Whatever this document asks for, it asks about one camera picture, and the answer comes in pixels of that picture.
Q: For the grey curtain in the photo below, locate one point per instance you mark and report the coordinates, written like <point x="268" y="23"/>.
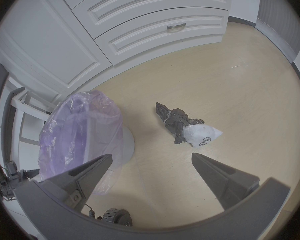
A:
<point x="280" y="16"/>

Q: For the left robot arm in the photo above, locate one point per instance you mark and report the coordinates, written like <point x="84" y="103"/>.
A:
<point x="7" y="176"/>

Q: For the purple plastic bag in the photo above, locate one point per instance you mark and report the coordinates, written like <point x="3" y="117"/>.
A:
<point x="77" y="134"/>

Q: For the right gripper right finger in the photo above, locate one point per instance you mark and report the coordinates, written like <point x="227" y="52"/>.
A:
<point x="215" y="179"/>

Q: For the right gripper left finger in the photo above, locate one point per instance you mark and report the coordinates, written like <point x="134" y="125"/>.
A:
<point x="90" y="176"/>

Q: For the clear printed wrapper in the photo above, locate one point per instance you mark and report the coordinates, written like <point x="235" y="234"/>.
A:
<point x="202" y="134"/>

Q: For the pale grey trash bin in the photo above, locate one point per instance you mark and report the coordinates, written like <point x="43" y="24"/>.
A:
<point x="128" y="144"/>

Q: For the white wardrobe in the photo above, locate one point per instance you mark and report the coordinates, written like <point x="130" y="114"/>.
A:
<point x="127" y="21"/>

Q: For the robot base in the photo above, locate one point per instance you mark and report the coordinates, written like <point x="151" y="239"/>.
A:
<point x="117" y="216"/>

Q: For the black plastic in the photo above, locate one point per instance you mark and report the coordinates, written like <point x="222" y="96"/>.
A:
<point x="175" y="121"/>

